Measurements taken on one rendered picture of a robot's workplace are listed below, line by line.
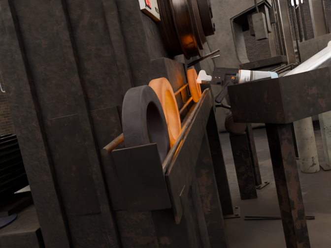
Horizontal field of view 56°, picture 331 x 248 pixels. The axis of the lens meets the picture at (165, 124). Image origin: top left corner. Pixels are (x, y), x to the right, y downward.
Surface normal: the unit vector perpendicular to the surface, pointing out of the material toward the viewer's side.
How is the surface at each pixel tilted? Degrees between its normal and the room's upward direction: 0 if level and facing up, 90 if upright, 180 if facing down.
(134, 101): 43
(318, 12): 90
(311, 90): 90
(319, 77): 90
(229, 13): 90
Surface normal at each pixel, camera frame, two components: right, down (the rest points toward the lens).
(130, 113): -0.28, -0.41
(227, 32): -0.43, 0.18
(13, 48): -0.20, 0.15
